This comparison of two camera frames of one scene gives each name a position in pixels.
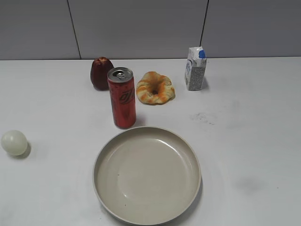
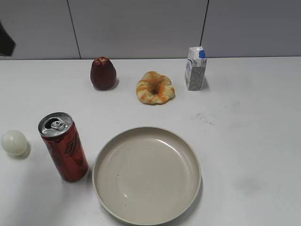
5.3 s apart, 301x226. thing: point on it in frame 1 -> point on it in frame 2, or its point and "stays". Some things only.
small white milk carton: [195, 68] stays
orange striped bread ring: [154, 89] stays
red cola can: [121, 84] -> [62, 143]
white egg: [14, 142] stays
